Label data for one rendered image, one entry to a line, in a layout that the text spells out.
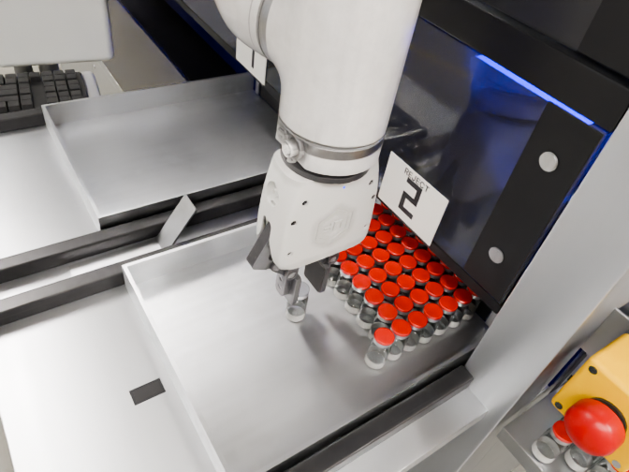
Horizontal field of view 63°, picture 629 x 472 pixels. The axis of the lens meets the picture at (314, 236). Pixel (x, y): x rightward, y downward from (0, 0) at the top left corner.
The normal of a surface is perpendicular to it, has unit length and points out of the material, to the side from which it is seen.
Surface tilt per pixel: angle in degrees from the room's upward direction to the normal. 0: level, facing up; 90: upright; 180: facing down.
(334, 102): 90
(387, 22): 90
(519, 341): 90
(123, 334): 0
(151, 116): 0
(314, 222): 89
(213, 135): 0
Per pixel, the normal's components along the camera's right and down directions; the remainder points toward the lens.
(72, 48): 0.43, 0.67
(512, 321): -0.83, 0.29
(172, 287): 0.14, -0.71
